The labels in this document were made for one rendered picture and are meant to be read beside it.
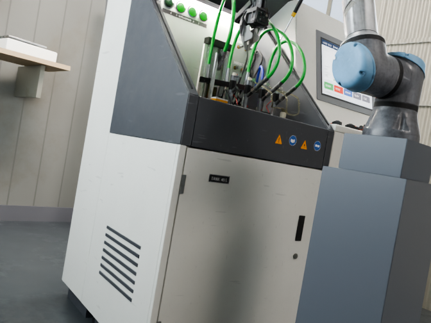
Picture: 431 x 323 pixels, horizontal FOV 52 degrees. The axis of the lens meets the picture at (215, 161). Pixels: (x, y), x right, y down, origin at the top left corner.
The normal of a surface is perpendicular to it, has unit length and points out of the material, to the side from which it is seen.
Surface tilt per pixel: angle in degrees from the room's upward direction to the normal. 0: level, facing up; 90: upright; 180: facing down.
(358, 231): 90
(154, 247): 90
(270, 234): 90
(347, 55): 97
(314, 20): 76
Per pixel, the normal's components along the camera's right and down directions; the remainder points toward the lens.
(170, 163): -0.80, -0.12
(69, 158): 0.66, 0.13
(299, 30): 0.60, -0.12
